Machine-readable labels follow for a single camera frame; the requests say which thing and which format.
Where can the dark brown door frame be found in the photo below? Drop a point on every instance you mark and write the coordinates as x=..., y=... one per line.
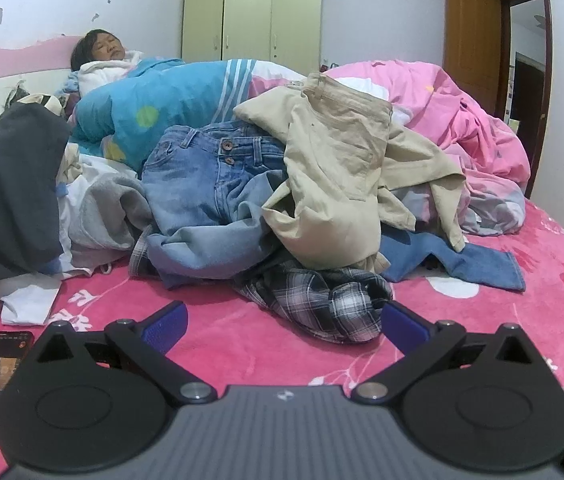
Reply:
x=546, y=60

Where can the black white patterned cloth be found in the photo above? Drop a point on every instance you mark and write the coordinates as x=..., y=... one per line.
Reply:
x=36, y=101

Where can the grey fleece hoodie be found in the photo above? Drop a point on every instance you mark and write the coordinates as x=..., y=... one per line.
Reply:
x=106, y=210

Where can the dark grey cloth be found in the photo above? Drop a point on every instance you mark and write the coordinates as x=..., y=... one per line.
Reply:
x=6, y=190

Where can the brown wooden door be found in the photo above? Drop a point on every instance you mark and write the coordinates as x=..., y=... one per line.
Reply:
x=472, y=35

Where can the black white plaid shirt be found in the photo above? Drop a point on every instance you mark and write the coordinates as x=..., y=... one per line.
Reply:
x=322, y=300

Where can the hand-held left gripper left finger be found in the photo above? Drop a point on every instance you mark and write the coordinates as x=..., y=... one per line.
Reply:
x=164, y=325

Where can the white fleece garment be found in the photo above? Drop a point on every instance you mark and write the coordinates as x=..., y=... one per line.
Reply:
x=106, y=72

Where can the pink quilt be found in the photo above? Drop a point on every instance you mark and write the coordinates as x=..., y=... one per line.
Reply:
x=437, y=95

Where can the light blue jeans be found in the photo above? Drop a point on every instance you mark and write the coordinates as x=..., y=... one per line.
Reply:
x=196, y=175

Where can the beige pants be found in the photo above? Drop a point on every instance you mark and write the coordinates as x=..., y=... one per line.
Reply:
x=332, y=180

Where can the pale green wardrobe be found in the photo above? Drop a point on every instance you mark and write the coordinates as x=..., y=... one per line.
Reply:
x=252, y=15

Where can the blue dotted quilt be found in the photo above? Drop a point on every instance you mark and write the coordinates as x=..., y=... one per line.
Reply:
x=161, y=90

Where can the grey blue garment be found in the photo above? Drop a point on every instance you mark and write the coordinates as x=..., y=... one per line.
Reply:
x=201, y=255

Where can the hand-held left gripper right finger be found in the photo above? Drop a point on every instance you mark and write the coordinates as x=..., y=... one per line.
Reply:
x=402, y=325

